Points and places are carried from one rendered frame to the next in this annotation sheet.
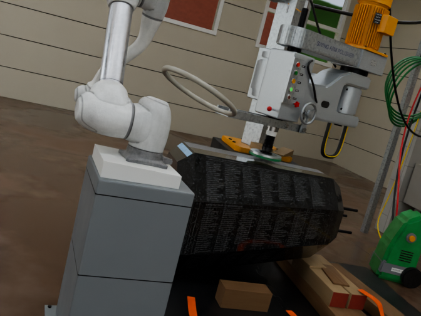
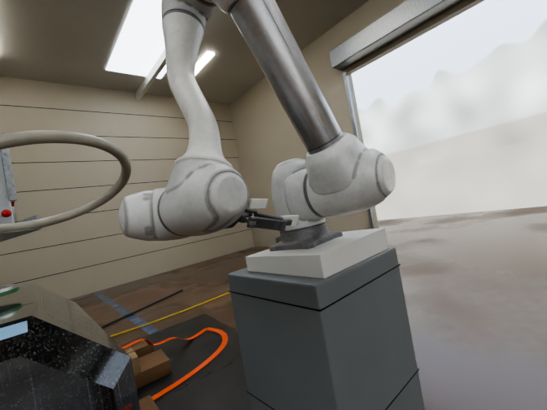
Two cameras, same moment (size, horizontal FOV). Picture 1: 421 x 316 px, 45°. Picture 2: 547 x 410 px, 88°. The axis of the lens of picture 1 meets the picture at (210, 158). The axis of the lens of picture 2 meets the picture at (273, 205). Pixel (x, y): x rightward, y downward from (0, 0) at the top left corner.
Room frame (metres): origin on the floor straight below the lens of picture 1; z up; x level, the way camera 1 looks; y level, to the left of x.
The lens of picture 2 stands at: (2.50, 1.14, 0.99)
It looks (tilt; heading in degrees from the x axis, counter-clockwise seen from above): 0 degrees down; 251
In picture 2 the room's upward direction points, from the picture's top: 10 degrees counter-clockwise
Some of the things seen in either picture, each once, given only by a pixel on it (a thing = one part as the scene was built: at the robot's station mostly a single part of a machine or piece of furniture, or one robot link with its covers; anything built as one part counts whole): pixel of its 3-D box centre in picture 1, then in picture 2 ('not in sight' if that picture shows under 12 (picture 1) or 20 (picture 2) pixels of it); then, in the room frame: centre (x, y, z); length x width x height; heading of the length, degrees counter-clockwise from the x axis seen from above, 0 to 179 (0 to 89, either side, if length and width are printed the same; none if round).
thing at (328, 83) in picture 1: (322, 100); not in sight; (3.52, -0.65, 1.28); 0.74 x 0.23 x 0.49; 131
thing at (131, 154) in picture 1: (148, 155); (299, 235); (2.12, 0.26, 0.88); 0.22 x 0.18 x 0.06; 114
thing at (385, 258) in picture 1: (407, 229); not in sight; (4.05, -1.72, 0.43); 0.35 x 0.35 x 0.87; 1
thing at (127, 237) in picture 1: (119, 258); (330, 380); (2.11, 0.28, 0.40); 0.50 x 0.50 x 0.80; 21
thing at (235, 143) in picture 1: (255, 147); not in sight; (4.12, -0.34, 0.76); 0.49 x 0.49 x 0.05; 16
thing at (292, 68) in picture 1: (291, 80); (4, 168); (3.14, -0.37, 1.35); 0.08 x 0.03 x 0.28; 131
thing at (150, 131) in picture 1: (150, 122); (297, 193); (2.12, 0.29, 1.02); 0.18 x 0.16 x 0.22; 114
